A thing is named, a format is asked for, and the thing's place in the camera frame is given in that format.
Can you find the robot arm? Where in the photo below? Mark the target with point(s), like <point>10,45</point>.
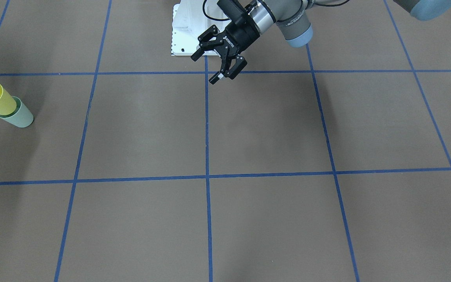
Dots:
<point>288,15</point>

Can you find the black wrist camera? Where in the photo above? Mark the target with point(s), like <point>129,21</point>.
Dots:
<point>234,11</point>

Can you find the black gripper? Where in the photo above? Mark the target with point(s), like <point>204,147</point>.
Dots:
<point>242,32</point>

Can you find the brown paper table mat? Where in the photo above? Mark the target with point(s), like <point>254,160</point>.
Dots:
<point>325,163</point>

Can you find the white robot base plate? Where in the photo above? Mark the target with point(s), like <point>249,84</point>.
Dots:
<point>190,19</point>

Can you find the green plastic cup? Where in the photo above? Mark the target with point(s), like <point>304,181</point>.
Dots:
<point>21,117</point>

